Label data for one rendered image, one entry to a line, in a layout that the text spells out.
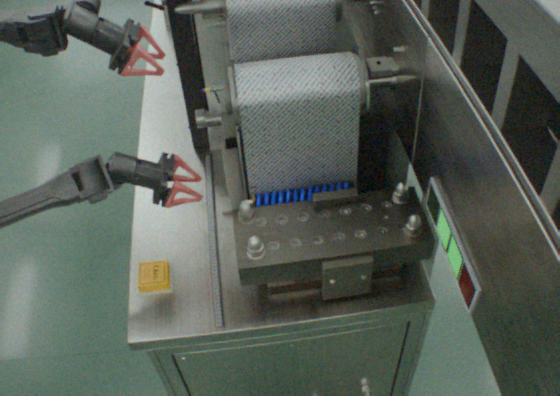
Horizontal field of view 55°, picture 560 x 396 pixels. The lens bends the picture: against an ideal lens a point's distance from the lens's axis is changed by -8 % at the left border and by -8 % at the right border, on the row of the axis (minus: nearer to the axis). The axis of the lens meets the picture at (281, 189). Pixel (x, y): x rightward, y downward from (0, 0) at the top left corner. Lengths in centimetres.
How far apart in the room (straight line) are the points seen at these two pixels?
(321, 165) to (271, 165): 11
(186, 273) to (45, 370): 120
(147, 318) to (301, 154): 48
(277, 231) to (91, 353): 133
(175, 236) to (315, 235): 37
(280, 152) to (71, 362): 145
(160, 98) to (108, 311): 100
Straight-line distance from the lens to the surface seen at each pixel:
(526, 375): 80
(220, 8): 131
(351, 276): 117
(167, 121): 172
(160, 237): 139
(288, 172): 122
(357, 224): 119
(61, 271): 264
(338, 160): 123
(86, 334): 240
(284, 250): 115
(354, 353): 137
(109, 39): 108
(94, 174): 117
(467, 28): 85
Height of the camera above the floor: 192
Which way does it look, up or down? 45 degrees down
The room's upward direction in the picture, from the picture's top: 4 degrees counter-clockwise
